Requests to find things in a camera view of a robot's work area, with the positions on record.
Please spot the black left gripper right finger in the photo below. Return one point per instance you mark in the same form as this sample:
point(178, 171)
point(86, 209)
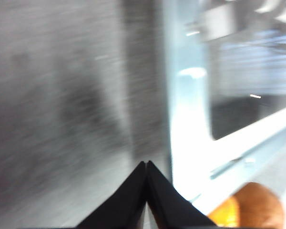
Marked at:
point(169, 207)

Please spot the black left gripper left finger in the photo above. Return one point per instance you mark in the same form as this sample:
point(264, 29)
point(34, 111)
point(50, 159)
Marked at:
point(124, 205)

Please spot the orange corn cob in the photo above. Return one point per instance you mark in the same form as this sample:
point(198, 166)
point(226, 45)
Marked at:
point(225, 212)

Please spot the brown potato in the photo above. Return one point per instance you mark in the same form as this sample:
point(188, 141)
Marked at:
point(259, 205)

